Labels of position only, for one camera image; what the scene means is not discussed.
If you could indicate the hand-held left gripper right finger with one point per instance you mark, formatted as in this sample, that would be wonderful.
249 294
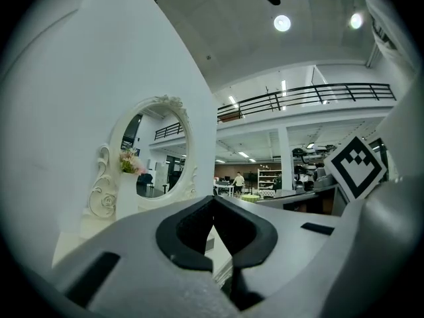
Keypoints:
291 240

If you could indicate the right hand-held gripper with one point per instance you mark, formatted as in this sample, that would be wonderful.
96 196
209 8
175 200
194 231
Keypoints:
381 243

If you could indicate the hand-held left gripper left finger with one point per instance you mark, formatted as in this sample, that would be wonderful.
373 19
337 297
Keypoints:
132 253

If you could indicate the white shelving unit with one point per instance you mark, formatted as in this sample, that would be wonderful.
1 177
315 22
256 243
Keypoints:
269 179

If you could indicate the white vase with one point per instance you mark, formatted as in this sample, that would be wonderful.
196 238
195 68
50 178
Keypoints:
126 197

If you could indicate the person's white shirt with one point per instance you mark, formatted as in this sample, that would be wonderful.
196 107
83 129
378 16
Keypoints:
399 58

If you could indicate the pink flower bouquet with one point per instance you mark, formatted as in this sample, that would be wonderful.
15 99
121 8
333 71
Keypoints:
130 162

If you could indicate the yellow-green round stool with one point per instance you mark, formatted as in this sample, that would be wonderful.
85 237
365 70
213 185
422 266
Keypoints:
250 197

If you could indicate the round ceiling light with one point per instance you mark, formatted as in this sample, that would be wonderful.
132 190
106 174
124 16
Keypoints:
356 21
282 22

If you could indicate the white ornate oval mirror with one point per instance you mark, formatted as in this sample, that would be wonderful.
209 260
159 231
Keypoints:
114 134

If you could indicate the black balcony railing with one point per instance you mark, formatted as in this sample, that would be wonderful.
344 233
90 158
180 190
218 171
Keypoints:
331 93

